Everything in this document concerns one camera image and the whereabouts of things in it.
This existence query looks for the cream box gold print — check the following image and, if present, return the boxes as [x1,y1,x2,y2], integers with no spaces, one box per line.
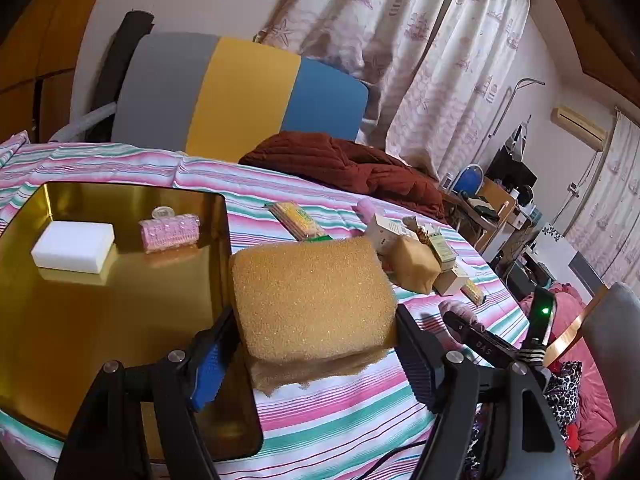
[433,266,469,297]

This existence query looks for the white foam sponge block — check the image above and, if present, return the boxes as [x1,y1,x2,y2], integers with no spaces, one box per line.
[30,221,115,274]

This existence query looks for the pink hair roller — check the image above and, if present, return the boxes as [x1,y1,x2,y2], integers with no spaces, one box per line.
[139,206,201,254]
[354,196,385,224]

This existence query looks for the wooden desk with clutter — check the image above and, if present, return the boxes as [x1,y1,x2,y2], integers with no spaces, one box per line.
[439,178,529,255]

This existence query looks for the wooden chair grey seat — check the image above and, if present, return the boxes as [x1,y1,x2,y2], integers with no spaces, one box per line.
[544,283,639,465]

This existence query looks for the green white small box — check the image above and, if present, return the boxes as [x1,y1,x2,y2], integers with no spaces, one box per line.
[427,232,457,272]

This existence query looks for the blue folding chair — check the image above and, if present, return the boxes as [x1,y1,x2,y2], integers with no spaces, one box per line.
[452,164,484,196]

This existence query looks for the striped pink green tablecloth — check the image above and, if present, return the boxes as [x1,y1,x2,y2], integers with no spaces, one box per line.
[0,130,532,480]

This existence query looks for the gold metal tin tray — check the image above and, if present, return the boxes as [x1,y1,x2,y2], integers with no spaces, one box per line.
[0,180,265,463]

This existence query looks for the cream tall medicine box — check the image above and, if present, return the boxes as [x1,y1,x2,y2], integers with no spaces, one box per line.
[364,214,419,256]

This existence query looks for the dark red quilted jacket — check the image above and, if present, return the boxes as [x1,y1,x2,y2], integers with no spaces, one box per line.
[240,131,446,222]

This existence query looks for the yellow cracker packet green end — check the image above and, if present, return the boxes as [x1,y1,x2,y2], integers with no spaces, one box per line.
[265,202,331,242]

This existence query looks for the floral white curtain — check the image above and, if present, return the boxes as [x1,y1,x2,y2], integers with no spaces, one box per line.
[254,0,640,291]

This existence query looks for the grey yellow blue chair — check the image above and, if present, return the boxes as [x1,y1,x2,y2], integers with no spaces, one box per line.
[51,10,368,162]

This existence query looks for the wooden wardrobe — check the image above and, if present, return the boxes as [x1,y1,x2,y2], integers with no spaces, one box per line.
[1,0,96,142]

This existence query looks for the wall air conditioner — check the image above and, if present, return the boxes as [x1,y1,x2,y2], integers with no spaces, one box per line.
[551,106,608,152]

